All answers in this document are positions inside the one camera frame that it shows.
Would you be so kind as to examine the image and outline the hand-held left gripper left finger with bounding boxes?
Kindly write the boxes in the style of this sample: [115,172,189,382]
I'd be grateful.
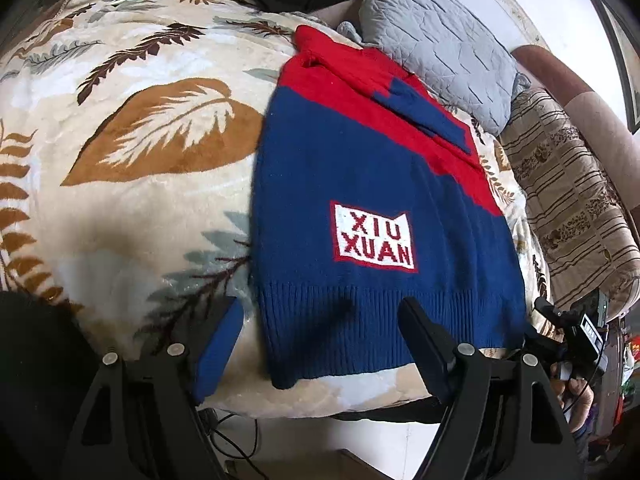
[62,296,246,480]

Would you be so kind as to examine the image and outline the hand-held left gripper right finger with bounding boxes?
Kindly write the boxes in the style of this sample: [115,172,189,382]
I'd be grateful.
[400,296,583,480]

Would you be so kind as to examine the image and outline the red and blue knit sweater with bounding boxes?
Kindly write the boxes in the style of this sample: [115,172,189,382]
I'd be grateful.
[247,24,528,392]

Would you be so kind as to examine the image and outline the person's right hand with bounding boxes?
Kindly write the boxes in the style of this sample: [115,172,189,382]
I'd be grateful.
[550,362,598,433]

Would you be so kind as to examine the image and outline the brown striped patterned quilt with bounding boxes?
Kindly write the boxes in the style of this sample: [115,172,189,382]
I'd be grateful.
[500,87,640,311]

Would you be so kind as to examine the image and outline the leaf print fleece blanket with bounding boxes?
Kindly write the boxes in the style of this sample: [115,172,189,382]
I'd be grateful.
[0,0,551,421]

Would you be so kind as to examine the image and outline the black bulky object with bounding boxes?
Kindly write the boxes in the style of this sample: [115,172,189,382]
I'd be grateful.
[0,290,108,480]

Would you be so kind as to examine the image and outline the brown padded headboard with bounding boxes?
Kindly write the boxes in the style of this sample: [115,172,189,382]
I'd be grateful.
[510,44,640,256]

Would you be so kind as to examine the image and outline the grey quilted pillow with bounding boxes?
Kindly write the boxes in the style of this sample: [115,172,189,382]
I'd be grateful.
[360,0,531,136]

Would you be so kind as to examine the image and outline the small grey cloth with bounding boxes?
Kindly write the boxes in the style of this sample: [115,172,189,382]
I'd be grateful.
[336,20,367,50]

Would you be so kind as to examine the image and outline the black cable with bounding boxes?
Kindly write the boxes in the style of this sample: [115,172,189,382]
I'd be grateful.
[199,406,268,477]

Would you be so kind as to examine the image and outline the framed wall picture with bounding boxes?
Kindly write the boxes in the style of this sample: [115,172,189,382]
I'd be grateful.
[575,0,640,136]

